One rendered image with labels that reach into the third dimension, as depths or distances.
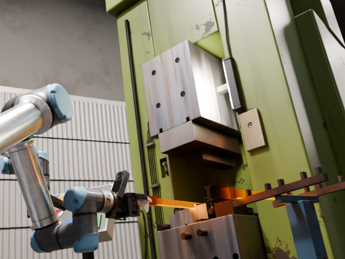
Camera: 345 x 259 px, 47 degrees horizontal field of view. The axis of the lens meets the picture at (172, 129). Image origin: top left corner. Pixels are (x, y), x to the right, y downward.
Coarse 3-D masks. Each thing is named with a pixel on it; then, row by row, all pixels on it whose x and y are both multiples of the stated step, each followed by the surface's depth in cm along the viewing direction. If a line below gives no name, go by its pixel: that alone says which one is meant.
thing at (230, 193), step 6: (210, 186) 112; (216, 186) 113; (222, 186) 115; (228, 186) 116; (210, 192) 112; (216, 192) 113; (222, 192) 115; (228, 192) 117; (234, 192) 116; (240, 192) 119; (252, 192) 122; (258, 192) 124; (210, 198) 111; (216, 198) 112; (222, 198) 113; (228, 198) 116; (234, 198) 116; (270, 198) 129
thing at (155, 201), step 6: (150, 198) 147; (156, 198) 147; (162, 198) 151; (150, 204) 145; (156, 204) 145; (162, 204) 150; (168, 204) 153; (174, 204) 155; (180, 204) 159; (186, 204) 162; (192, 204) 165
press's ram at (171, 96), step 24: (192, 48) 187; (144, 72) 200; (168, 72) 190; (192, 72) 180; (216, 72) 200; (168, 96) 187; (192, 96) 178; (216, 96) 191; (168, 120) 184; (216, 120) 183
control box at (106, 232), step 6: (102, 186) 195; (108, 186) 194; (66, 210) 189; (60, 216) 188; (66, 216) 186; (102, 216) 180; (102, 222) 178; (108, 222) 178; (114, 222) 186; (102, 228) 175; (108, 228) 177; (102, 234) 175; (108, 234) 176; (102, 240) 178; (108, 240) 178
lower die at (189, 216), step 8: (192, 208) 166; (200, 208) 163; (208, 208) 162; (248, 208) 190; (176, 216) 170; (184, 216) 167; (192, 216) 165; (200, 216) 162; (208, 216) 160; (176, 224) 169; (184, 224) 167
